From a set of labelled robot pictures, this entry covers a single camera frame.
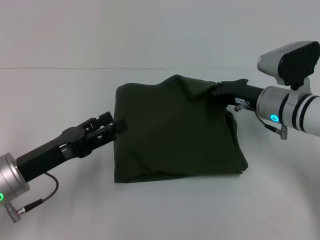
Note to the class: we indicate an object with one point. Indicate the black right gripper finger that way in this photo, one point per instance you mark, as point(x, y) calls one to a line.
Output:
point(220, 92)
point(232, 82)

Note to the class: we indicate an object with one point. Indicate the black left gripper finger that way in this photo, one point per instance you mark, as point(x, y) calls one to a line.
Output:
point(97, 121)
point(107, 136)

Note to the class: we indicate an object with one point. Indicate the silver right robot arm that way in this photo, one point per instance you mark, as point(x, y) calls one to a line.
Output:
point(290, 110)

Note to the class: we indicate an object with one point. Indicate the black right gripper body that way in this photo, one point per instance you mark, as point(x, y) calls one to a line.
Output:
point(242, 93)

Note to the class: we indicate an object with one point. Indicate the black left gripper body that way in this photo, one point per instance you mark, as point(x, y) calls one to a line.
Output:
point(52, 152)

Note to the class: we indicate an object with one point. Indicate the dark green t-shirt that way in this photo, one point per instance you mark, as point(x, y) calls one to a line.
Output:
point(175, 130)

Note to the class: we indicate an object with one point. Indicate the right wrist silver connector stud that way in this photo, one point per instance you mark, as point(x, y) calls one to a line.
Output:
point(241, 106)

